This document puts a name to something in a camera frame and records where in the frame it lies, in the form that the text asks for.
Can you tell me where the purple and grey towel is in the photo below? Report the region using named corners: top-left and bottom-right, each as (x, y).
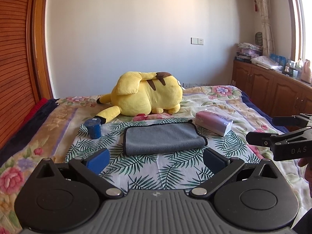
top-left (123, 121), bottom-right (208, 156)

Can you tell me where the person's right hand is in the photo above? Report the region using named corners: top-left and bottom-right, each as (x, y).
top-left (298, 157), bottom-right (312, 197)

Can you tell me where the wooden low cabinet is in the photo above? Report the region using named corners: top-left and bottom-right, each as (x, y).
top-left (232, 60), bottom-right (312, 117)

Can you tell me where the palm leaf print cloth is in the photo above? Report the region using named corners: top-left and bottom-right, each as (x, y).
top-left (64, 118), bottom-right (263, 193)

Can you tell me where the purple tissue pack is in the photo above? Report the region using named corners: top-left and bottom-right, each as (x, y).
top-left (195, 110), bottom-right (233, 136)

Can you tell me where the blue cup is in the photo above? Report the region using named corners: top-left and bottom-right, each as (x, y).
top-left (84, 117), bottom-right (102, 139)

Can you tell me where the floral bed quilt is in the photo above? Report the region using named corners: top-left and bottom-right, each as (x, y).
top-left (1, 86), bottom-right (286, 233)

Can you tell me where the blue box on cabinet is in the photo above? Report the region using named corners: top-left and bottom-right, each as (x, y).
top-left (270, 53), bottom-right (287, 66)

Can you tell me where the white folded cloth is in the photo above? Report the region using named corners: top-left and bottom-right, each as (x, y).
top-left (251, 56), bottom-right (282, 70)

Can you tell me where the red and navy blanket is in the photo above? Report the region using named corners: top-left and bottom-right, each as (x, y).
top-left (1, 98), bottom-right (58, 165)

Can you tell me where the stack of folded linens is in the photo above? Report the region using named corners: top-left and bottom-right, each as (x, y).
top-left (235, 42), bottom-right (263, 63)

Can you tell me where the yellow Pikachu plush toy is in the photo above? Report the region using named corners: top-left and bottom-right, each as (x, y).
top-left (95, 71), bottom-right (183, 124)

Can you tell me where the wooden slatted wardrobe door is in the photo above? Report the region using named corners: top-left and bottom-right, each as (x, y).
top-left (1, 0), bottom-right (53, 146)

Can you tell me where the floral curtain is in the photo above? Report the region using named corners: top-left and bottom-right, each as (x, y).
top-left (256, 0), bottom-right (274, 57)

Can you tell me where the white wall socket plate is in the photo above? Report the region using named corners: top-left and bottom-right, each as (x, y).
top-left (191, 37), bottom-right (204, 45)

